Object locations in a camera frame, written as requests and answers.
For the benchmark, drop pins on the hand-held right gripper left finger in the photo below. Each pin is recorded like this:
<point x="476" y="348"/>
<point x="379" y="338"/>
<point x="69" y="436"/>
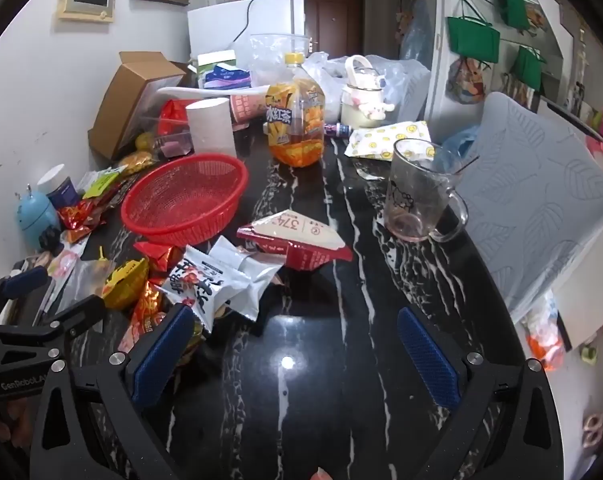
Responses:
<point x="161" y="355"/>

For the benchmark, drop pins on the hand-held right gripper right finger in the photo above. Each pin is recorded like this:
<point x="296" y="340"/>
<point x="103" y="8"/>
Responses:
<point x="426" y="360"/>

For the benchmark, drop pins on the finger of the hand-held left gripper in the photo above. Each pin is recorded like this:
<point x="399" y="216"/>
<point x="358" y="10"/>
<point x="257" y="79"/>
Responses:
<point x="76" y="312"/>
<point x="26" y="280"/>

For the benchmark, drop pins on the yellow snack packet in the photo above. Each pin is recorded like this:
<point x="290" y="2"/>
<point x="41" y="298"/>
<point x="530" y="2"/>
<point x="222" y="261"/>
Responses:
<point x="126" y="282"/>

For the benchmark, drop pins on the clear cracker packet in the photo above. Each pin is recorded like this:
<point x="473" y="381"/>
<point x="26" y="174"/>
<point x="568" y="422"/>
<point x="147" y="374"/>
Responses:
<point x="222" y="311"/>

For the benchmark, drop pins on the white peanut snack packet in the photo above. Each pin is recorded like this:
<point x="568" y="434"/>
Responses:
<point x="196" y="285"/>

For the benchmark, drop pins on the small red snack packet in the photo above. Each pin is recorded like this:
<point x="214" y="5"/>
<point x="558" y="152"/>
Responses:
<point x="156" y="255"/>

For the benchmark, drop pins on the plain white snack packet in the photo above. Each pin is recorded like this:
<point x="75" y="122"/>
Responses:
<point x="251" y="280"/>

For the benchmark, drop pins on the red plastic basket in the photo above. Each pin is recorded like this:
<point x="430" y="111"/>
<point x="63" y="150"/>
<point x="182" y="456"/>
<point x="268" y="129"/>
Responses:
<point x="181" y="195"/>

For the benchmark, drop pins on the red white triangular snack packet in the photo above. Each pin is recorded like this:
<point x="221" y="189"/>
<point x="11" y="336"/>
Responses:
<point x="301" y="240"/>

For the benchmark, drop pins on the person's left hand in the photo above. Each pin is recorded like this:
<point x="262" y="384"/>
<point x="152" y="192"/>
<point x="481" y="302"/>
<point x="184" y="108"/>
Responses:
<point x="1" y="425"/>

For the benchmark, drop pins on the pink white packet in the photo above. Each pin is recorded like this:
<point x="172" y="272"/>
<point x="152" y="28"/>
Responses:
<point x="63" y="265"/>

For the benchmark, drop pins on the blue round gadget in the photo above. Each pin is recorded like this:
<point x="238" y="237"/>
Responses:
<point x="36" y="215"/>

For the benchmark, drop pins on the red candy packets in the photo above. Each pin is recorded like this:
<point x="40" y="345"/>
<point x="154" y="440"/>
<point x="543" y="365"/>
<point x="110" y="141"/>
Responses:
<point x="78" y="217"/>

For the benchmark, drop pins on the white jar dark blue label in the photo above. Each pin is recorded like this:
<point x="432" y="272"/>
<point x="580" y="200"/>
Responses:
<point x="58" y="187"/>

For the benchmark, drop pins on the orange white plastic bag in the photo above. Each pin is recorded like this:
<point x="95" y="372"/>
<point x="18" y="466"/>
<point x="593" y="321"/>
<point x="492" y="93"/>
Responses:
<point x="546" y="335"/>

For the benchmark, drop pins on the green snack packet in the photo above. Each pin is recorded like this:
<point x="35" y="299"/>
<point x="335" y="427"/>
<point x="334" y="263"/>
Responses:
<point x="101" y="182"/>

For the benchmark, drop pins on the yellow orange bread packet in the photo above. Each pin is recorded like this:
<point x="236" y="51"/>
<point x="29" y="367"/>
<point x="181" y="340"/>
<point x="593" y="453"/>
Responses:
<point x="139" y="162"/>

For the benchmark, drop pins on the clear glass mug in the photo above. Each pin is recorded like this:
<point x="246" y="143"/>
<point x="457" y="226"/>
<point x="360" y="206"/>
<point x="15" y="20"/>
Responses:
<point x="411" y="195"/>

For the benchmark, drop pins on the yellow fruit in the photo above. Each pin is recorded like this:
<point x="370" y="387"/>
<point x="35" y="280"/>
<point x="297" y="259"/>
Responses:
<point x="143" y="141"/>

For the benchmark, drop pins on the dark stirring stick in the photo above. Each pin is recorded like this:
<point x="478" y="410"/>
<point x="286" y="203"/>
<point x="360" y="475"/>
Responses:
<point x="464" y="166"/>

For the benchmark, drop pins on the brown cardboard box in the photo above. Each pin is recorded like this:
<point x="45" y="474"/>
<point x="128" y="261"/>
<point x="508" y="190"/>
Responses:
<point x="126" y="105"/>

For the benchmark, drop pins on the red packet in clear box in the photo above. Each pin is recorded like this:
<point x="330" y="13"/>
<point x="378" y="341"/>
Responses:
<point x="174" y="117"/>

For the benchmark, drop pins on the smiley print pouch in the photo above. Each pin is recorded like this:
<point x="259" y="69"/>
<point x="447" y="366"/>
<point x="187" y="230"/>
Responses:
<point x="386" y="137"/>

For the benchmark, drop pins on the toilet paper roll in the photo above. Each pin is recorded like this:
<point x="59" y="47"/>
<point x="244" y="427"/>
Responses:
<point x="209" y="125"/>

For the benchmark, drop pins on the small purple bottle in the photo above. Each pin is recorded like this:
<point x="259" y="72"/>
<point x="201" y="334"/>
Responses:
<point x="339" y="130"/>

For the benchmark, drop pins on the white plastic tray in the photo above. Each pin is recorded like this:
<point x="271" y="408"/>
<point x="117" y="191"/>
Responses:
<point x="201" y="92"/>

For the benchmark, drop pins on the pink patterned paper cup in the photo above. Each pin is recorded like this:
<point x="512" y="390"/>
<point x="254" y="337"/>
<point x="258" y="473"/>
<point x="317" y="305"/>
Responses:
<point x="246" y="107"/>

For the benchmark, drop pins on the orange label tea bottle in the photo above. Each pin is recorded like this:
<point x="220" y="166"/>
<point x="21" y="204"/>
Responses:
<point x="296" y="125"/>

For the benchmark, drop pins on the white jug with plush toy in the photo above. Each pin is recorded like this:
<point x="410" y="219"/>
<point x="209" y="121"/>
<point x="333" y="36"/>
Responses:
<point x="361" y="100"/>

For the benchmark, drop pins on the blue purple tissue pack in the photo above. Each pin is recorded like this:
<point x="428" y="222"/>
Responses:
<point x="226" y="77"/>

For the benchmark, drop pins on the cartoon print bag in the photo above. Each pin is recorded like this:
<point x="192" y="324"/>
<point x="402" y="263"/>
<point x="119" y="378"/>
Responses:
<point x="466" y="82"/>

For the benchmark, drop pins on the green white box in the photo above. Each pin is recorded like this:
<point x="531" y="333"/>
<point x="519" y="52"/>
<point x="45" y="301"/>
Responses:
<point x="214" y="60"/>

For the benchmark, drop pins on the white fridge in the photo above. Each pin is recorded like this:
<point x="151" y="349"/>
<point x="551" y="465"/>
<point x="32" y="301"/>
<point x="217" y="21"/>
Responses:
<point x="216" y="25"/>

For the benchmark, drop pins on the clear plastic container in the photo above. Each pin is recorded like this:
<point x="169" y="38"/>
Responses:
<point x="271" y="55"/>

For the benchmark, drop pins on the large green tote bag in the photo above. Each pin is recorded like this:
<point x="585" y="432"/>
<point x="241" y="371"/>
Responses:
<point x="474" y="37"/>

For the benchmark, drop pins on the hanging clear blue plastic bag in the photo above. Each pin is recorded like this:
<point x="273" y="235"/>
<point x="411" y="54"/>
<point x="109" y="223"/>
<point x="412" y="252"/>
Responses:
<point x="416" y="30"/>

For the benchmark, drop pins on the brown door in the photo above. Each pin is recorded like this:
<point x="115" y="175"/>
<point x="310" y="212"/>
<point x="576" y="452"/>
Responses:
<point x="334" y="20"/>

